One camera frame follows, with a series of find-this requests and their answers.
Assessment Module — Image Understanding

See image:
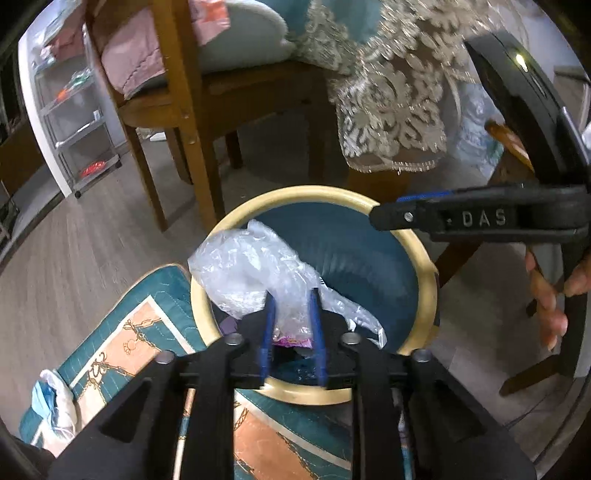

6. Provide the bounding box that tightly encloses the teal lace-trimmed tablecloth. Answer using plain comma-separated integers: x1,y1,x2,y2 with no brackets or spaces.
267,0,528,173

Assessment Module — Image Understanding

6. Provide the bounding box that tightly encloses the pink seat cushion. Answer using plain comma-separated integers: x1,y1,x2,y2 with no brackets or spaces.
50,0,233,100

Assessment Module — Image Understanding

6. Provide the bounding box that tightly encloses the pink snack wrapper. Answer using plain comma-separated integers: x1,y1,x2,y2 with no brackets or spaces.
273,327,311,349

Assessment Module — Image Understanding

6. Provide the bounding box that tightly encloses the white round pillow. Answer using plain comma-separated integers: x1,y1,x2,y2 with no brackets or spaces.
198,1,296,73

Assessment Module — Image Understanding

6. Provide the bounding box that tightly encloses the clear plastic bag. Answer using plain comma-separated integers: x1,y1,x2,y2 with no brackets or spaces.
188,220,387,347

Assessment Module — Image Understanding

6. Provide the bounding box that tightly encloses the teal and orange patterned rug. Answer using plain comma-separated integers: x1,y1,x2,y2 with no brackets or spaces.
18,263,417,480

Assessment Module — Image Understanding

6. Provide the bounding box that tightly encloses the blue and white crumpled bag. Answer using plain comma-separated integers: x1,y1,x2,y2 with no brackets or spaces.
31,369,77,442

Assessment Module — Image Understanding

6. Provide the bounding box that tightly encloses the teal bin with yellow rim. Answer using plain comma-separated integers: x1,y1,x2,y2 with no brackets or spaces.
189,185,440,407

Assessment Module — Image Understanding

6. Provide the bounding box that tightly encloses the wooden chair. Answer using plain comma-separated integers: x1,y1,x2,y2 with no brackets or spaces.
84,1,335,231

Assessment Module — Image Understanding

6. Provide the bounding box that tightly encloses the white rolling storage cart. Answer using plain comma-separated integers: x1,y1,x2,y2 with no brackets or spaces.
32,50,123,199

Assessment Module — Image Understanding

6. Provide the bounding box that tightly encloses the person's right hand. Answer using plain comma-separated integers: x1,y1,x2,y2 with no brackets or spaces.
525,246,590,351

